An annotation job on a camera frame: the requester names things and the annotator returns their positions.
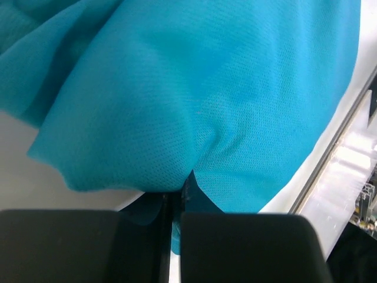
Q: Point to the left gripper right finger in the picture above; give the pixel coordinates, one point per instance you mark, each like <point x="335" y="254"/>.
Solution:
<point x="245" y="247"/>

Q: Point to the aluminium table frame rail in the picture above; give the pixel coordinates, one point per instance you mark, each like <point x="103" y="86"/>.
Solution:
<point x="313" y="178"/>

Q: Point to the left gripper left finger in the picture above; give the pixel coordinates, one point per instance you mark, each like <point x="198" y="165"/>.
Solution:
<point x="75" y="245"/>

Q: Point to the teal t shirt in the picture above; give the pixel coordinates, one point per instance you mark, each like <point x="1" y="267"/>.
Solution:
<point x="139" y="94"/>

